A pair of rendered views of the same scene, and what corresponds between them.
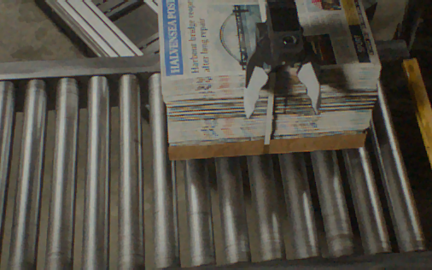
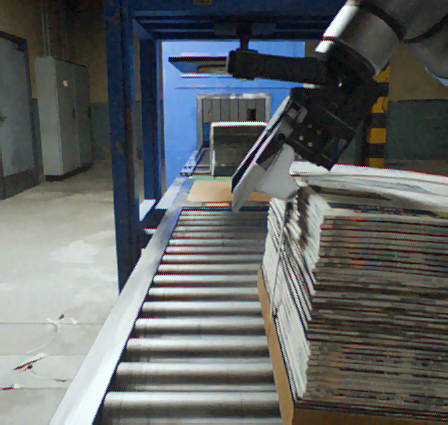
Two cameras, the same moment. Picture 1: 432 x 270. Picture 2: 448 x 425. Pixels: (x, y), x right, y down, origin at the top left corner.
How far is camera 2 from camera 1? 125 cm
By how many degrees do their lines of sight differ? 83
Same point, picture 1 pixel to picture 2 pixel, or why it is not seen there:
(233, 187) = (230, 342)
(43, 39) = not seen: outside the picture
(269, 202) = (202, 367)
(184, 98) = not seen: hidden behind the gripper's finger
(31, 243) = (192, 260)
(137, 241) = (178, 293)
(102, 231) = (193, 281)
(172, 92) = not seen: hidden behind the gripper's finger
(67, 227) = (202, 270)
